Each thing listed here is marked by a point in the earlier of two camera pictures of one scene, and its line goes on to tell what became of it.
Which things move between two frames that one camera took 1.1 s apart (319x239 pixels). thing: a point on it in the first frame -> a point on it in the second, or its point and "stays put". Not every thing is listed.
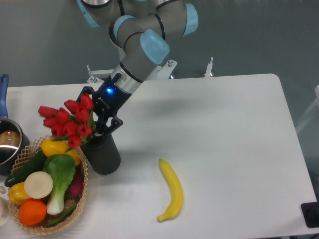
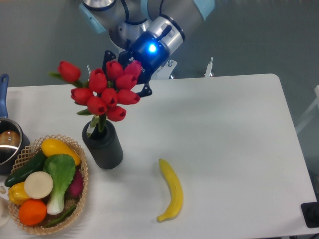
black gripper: (107, 100) -> (150, 52)
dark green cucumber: (35, 165) stays put
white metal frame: (315, 103) stays put
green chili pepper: (60, 218) stays put
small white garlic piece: (2, 189) stays put
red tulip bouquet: (74, 127) -> (105, 90)
